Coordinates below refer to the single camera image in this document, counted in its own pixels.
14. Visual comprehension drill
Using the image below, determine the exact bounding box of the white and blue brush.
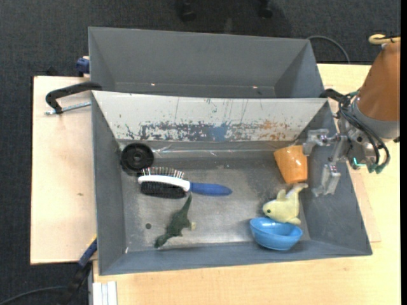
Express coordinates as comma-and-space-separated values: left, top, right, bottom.
137, 166, 233, 200

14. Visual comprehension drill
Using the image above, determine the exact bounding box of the black round wheel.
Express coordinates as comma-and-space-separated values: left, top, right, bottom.
120, 142, 156, 172

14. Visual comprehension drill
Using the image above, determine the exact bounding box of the dark green toy dinosaur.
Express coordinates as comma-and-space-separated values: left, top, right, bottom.
154, 194, 197, 249

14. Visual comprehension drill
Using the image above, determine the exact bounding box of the blue bowl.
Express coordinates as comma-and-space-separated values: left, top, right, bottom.
249, 217, 304, 252

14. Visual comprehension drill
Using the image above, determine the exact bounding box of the yellow plush dolphin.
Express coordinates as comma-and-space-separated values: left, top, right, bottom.
261, 182, 310, 226

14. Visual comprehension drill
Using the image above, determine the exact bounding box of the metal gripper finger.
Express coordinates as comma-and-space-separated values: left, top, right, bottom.
301, 128, 339, 156
312, 165, 342, 198

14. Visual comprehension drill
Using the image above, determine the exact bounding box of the orange cup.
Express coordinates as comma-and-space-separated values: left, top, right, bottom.
273, 144, 310, 185

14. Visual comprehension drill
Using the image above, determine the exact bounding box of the grey metal bin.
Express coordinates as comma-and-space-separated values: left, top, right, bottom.
87, 26, 373, 276

